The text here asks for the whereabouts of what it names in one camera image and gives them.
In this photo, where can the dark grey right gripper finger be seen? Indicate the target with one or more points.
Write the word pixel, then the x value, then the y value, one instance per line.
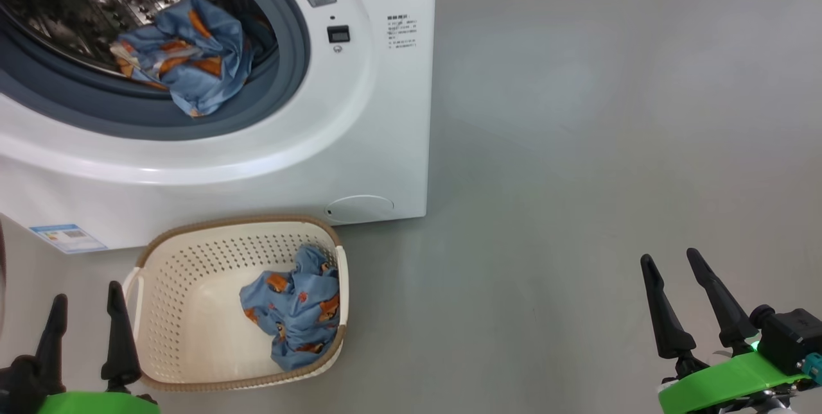
pixel 722 308
pixel 664 318

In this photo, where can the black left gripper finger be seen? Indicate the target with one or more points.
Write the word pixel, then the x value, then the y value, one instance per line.
pixel 121 343
pixel 52 343

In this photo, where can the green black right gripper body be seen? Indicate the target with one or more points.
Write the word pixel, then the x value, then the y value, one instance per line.
pixel 725 385

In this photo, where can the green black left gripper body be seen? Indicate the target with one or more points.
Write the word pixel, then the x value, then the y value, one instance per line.
pixel 96 404

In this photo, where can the white front-load washing machine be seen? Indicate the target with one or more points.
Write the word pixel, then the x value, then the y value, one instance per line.
pixel 385 144

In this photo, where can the stainless steel washing machine drum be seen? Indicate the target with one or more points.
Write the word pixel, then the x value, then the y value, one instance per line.
pixel 64 9

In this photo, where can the cream perforated laundry basket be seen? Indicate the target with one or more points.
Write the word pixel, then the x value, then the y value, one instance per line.
pixel 186 311

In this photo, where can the blue white energy label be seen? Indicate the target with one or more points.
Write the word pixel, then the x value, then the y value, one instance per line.
pixel 67 238

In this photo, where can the round white filter cover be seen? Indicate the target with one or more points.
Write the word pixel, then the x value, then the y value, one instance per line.
pixel 359 208

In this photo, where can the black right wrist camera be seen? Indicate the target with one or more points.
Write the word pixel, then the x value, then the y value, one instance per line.
pixel 793 337

